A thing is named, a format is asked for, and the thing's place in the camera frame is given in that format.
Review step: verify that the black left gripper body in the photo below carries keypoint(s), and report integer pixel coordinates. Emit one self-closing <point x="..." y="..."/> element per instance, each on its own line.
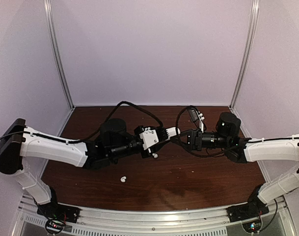
<point x="146" y="154"/>

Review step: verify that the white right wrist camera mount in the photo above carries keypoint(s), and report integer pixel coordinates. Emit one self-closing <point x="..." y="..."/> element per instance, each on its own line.
<point x="196" y="117"/>

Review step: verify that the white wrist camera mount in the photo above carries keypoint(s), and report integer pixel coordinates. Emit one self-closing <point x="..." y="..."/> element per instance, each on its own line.
<point x="148" y="137"/>
<point x="196" y="117"/>

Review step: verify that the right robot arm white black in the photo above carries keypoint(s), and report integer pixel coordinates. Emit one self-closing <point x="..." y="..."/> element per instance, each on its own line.
<point x="244" y="150"/>

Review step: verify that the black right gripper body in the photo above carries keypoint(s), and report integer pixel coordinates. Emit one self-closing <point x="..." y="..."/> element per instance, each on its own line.
<point x="197" y="140"/>

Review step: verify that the white oval charging case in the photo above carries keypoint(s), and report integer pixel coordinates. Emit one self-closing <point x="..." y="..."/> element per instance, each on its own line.
<point x="173" y="131"/>

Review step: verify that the left aluminium corner post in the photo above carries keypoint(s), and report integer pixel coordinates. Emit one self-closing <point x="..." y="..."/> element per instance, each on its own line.
<point x="56" y="52"/>

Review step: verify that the aluminium corner post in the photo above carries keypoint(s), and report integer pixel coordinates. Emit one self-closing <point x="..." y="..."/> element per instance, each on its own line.
<point x="253" y="20"/>
<point x="56" y="52"/>

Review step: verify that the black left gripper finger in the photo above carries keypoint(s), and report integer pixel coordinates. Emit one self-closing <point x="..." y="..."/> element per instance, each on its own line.
<point x="155" y="148"/>
<point x="162" y="134"/>

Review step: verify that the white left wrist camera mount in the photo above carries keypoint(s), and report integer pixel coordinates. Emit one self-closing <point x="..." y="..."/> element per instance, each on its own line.
<point x="148" y="137"/>

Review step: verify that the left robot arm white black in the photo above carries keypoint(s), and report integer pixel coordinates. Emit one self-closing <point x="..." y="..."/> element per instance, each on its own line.
<point x="113" y="143"/>

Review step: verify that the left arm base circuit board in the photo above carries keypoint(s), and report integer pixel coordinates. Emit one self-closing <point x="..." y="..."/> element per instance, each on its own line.
<point x="54" y="227"/>

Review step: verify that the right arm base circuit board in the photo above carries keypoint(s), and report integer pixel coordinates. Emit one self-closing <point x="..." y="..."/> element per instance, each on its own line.
<point x="252" y="227"/>

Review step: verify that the white clip-on earbud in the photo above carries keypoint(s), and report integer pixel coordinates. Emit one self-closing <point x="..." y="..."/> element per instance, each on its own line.
<point x="123" y="179"/>

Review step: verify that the aluminium front frame rail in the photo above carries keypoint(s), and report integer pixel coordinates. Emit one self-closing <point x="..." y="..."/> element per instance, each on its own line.
<point x="212" y="221"/>

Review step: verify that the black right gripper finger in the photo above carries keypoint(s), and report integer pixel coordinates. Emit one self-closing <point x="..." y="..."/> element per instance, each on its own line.
<point x="186" y="133"/>
<point x="182" y="144"/>

